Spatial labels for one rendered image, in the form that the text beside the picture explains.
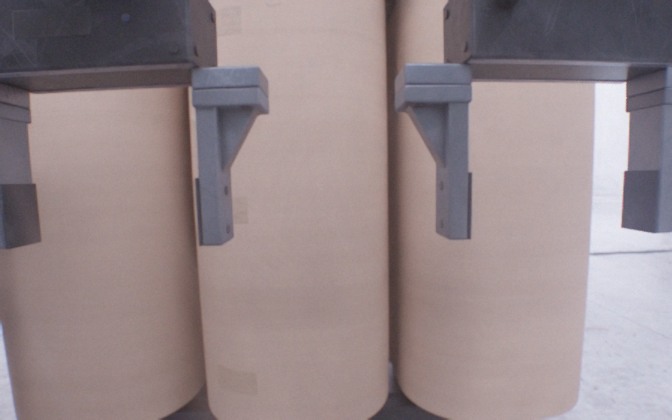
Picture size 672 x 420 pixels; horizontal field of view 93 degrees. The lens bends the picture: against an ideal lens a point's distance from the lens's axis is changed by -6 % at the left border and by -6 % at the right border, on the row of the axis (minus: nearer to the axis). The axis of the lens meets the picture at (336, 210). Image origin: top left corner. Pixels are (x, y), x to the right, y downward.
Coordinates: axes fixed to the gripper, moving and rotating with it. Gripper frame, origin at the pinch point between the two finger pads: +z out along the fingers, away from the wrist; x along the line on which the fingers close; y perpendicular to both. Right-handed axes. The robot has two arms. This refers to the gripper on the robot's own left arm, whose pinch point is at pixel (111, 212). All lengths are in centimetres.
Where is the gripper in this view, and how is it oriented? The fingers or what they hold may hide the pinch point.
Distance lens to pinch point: 25.3
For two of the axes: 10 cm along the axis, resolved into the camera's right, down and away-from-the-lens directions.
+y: -0.2, -0.9, 10.0
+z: 0.2, 10.0, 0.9
